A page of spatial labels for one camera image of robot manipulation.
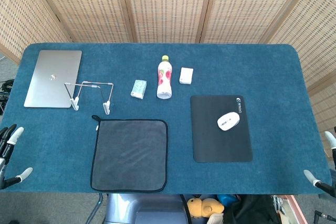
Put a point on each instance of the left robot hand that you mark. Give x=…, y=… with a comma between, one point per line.
x=5, y=140

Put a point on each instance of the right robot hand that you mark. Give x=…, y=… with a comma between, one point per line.
x=315, y=180

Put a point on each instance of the grey and blue cloth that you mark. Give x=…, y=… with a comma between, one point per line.
x=131, y=155

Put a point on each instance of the silver metal clamp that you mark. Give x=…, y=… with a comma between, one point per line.
x=278, y=203

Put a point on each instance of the black bag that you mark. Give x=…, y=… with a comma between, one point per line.
x=249, y=211

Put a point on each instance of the silver laptop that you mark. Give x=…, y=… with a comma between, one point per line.
x=52, y=77

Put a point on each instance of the blue plastic object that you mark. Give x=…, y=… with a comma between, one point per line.
x=227, y=200

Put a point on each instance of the white computer mouse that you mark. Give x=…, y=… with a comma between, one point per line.
x=228, y=121

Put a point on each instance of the black mouse pad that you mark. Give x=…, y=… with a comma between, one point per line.
x=210, y=134

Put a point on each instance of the yellow plush toy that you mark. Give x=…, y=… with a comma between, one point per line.
x=202, y=207

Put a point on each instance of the blue table cloth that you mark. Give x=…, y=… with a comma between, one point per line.
x=262, y=72

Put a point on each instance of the green tissue pack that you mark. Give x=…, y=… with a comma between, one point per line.
x=138, y=89

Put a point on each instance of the grey robot torso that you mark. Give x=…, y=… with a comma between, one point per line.
x=147, y=208

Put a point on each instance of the small white box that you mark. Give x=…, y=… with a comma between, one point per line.
x=186, y=75

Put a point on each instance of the pink drink bottle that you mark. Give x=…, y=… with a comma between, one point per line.
x=164, y=77

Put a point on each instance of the bamboo folding screen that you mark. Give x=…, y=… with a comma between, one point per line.
x=168, y=3

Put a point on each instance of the pink wooden frame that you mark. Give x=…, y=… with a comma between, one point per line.
x=294, y=205

